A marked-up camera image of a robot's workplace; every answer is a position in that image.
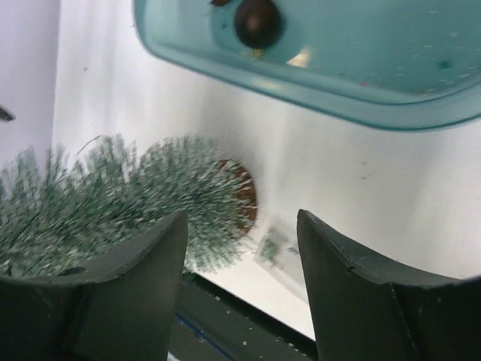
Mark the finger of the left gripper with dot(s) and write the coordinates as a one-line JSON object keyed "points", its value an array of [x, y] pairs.
{"points": [[6, 115]]}

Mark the dark brown ball ornament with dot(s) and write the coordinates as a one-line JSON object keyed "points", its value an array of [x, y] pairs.
{"points": [[257, 23]]}

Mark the small frosted christmas tree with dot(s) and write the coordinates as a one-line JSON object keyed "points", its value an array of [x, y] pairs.
{"points": [[56, 215]]}

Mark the teal plastic container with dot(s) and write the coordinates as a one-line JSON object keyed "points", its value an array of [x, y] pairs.
{"points": [[403, 65]]}

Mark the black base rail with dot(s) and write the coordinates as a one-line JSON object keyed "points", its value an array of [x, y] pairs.
{"points": [[211, 323]]}

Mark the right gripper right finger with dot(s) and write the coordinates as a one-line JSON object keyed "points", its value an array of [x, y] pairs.
{"points": [[366, 306]]}

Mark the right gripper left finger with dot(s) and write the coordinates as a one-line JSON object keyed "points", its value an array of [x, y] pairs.
{"points": [[117, 306]]}

